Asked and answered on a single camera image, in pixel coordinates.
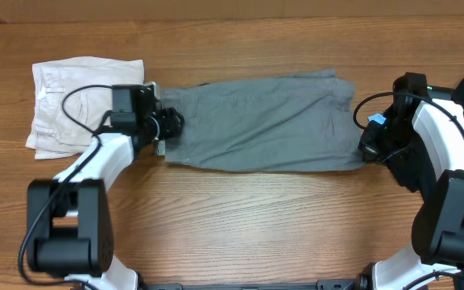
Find grey shorts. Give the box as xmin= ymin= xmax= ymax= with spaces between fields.
xmin=155 ymin=69 xmax=364 ymax=172

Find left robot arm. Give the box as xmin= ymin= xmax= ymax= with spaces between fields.
xmin=17 ymin=82 xmax=184 ymax=289

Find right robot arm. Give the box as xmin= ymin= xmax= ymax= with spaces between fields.
xmin=352 ymin=72 xmax=464 ymax=289

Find light blue garment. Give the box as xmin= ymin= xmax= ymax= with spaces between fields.
xmin=367 ymin=114 xmax=387 ymax=125

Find black garment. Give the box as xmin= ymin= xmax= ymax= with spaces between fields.
xmin=386 ymin=78 xmax=464 ymax=200

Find folded beige shorts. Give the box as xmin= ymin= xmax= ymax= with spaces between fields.
xmin=26 ymin=56 xmax=145 ymax=160

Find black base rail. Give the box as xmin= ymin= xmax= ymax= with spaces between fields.
xmin=138 ymin=275 xmax=373 ymax=290

